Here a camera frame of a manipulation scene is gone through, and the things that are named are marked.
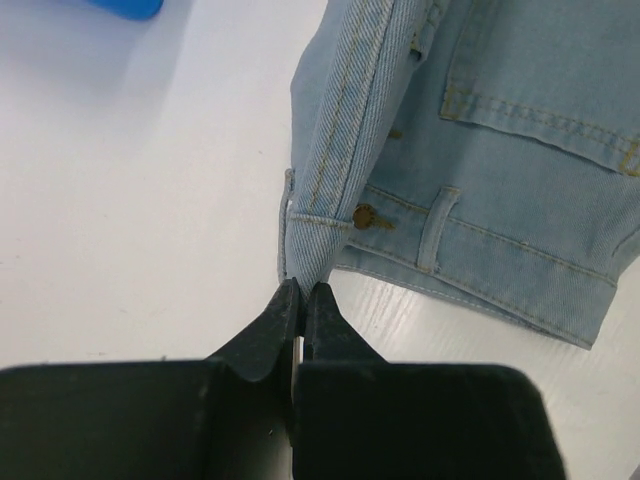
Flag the light denim skirt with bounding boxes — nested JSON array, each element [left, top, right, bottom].
[[278, 1, 639, 349]]

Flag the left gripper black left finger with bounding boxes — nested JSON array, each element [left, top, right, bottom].
[[1, 280, 300, 479]]

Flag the blue plastic bin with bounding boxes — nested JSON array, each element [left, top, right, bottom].
[[89, 0, 164, 21]]

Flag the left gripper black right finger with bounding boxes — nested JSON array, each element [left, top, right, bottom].
[[293, 284, 565, 479]]

